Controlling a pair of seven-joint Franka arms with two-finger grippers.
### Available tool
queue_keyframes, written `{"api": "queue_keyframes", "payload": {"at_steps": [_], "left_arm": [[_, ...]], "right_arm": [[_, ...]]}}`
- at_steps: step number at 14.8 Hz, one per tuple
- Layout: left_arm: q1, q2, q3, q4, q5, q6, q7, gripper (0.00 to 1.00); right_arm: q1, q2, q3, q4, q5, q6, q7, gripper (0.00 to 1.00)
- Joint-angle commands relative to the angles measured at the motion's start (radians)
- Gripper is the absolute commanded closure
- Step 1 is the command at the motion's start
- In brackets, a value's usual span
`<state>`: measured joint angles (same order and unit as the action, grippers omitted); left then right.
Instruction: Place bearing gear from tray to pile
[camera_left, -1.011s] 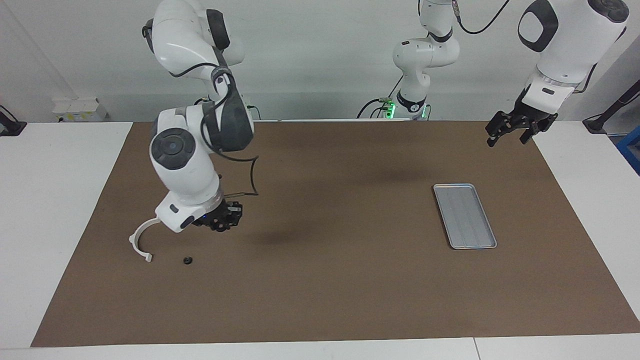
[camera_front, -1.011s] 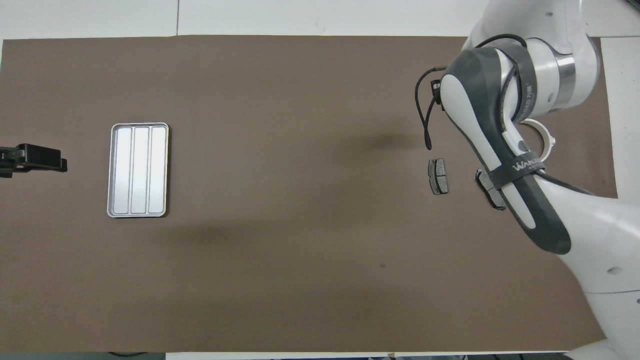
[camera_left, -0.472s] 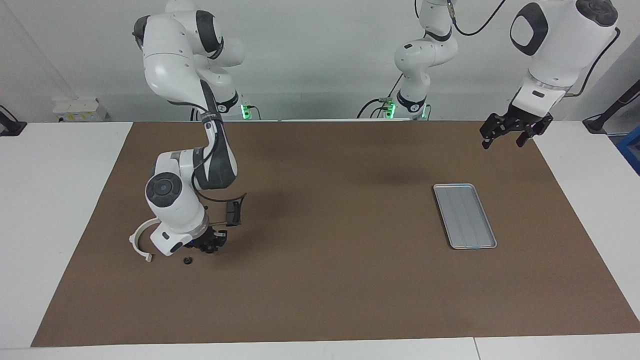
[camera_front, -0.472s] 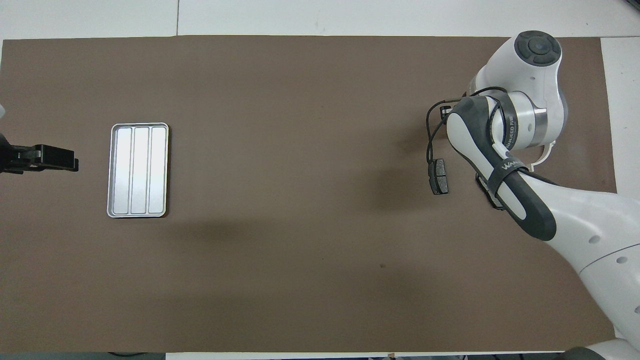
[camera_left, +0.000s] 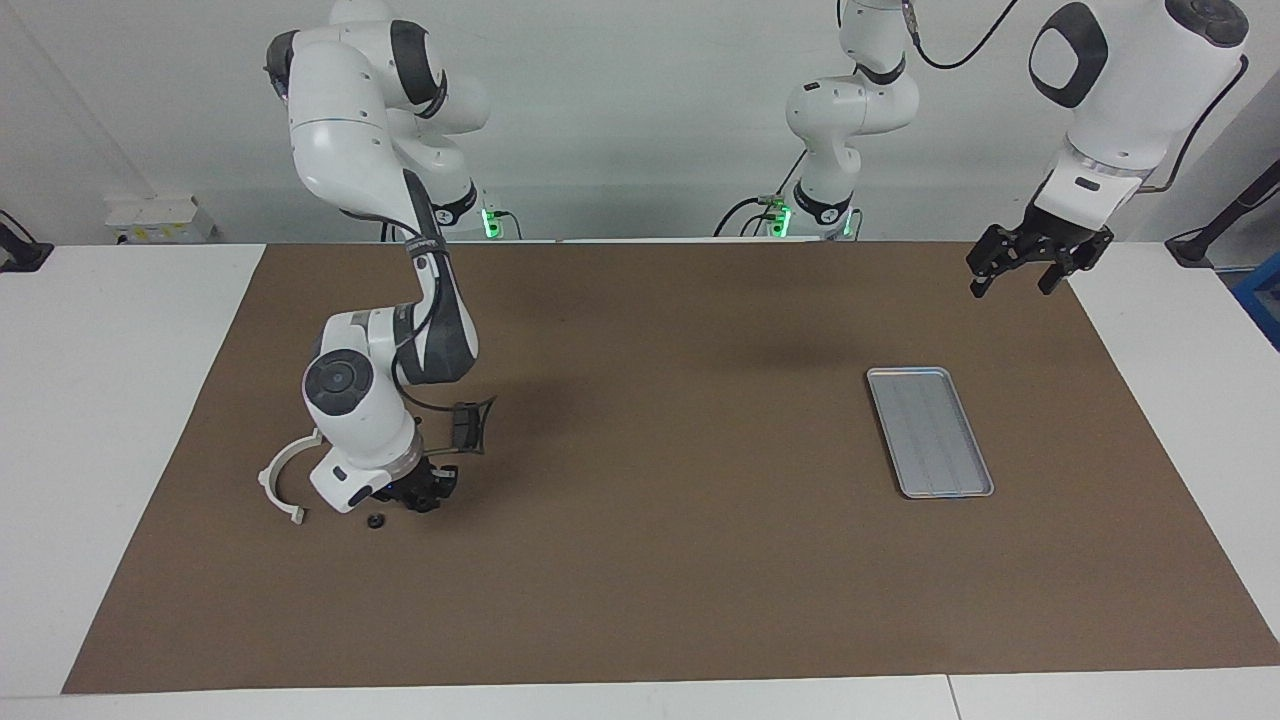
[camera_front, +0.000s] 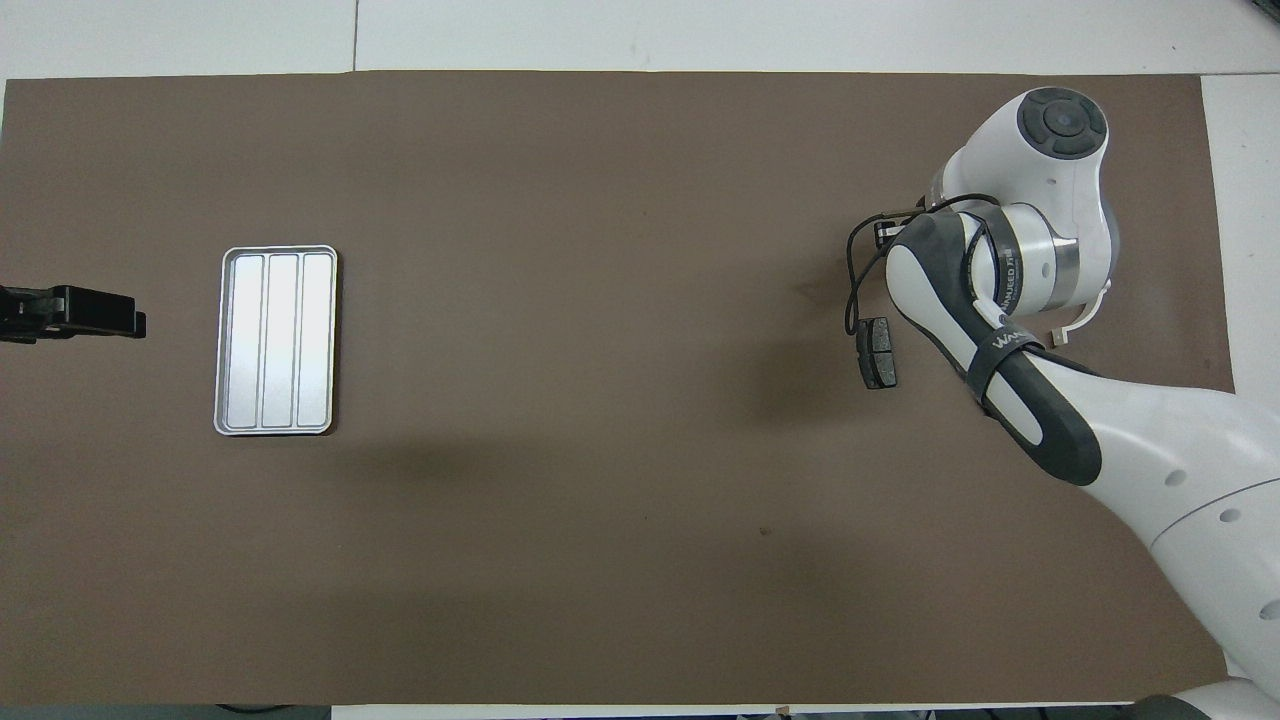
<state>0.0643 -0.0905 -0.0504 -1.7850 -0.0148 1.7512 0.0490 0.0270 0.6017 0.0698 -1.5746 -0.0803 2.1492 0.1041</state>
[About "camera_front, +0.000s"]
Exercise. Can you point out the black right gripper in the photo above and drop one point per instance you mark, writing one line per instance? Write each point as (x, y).
(887, 235)

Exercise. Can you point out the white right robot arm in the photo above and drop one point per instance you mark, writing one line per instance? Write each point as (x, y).
(1200, 470)

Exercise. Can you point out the silver metal tray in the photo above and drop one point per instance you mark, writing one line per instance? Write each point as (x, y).
(280, 350)

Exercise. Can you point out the rectangular grey brake pad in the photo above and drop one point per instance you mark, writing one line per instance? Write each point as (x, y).
(878, 355)

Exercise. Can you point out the brown table mat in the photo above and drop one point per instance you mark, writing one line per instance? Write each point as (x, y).
(600, 550)

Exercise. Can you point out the white semicircular bracket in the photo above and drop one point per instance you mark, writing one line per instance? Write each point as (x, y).
(1058, 338)

